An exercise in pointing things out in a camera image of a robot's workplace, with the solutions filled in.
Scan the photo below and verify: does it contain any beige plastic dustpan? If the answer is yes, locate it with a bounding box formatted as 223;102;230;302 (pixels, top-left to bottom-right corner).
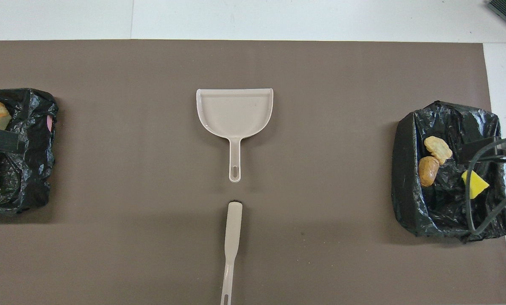
196;88;274;183

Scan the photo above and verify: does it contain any black bag bin pink spot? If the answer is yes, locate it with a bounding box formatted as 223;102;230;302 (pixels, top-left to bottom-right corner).
0;88;59;214

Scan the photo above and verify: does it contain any beige handled hand brush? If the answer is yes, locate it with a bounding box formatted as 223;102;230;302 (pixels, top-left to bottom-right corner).
220;202;243;305

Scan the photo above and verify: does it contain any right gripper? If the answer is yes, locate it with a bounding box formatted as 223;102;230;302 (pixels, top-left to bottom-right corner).
460;135;506;166

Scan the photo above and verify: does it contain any brown table mat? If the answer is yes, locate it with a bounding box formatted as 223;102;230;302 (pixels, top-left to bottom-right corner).
0;40;506;305

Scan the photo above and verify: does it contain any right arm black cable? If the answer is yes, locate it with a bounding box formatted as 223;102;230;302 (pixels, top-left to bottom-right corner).
465;136;506;236

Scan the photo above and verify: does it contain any black bag lined bin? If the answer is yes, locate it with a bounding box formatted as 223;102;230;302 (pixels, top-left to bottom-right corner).
391;100;506;243

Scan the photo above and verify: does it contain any brown bread roll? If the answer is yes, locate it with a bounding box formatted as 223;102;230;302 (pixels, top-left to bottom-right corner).
419;156;440;187

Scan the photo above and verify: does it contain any yellow sponge notched piece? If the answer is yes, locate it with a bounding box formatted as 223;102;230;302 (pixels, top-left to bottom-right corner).
461;169;490;200

